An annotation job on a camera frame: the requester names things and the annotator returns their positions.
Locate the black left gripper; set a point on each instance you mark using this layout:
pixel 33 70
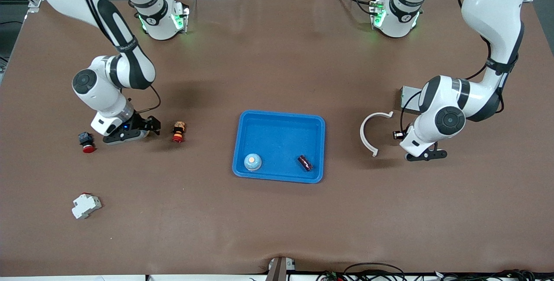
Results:
pixel 403 134

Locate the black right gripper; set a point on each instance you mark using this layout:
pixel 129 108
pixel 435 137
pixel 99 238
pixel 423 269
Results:
pixel 142 122

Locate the brown cylindrical capacitor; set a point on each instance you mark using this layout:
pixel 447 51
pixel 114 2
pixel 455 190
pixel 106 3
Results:
pixel 305 163

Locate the blue dome desk bell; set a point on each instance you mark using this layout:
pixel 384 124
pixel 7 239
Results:
pixel 252 162

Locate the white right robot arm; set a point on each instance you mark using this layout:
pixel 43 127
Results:
pixel 104 95

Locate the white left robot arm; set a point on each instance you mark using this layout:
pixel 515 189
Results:
pixel 493 12

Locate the white curved plastic clamp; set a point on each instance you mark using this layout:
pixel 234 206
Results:
pixel 362 134

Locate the grey metal box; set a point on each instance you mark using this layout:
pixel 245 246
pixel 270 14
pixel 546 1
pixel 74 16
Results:
pixel 409 97

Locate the red mushroom push button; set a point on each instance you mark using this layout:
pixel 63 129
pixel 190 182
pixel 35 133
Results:
pixel 88 147

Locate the white circuit breaker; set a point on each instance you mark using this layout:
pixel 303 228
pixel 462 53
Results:
pixel 85 206

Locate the blue plastic tray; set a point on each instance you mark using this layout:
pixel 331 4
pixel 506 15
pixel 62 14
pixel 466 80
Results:
pixel 281 142

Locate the brown table cover sheet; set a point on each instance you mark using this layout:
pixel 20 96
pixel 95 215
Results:
pixel 277 229

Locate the orange red button switch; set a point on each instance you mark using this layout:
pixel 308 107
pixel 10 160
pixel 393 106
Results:
pixel 178 131

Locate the grey metal edge bracket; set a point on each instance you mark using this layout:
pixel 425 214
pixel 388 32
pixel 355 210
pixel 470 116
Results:
pixel 279 270

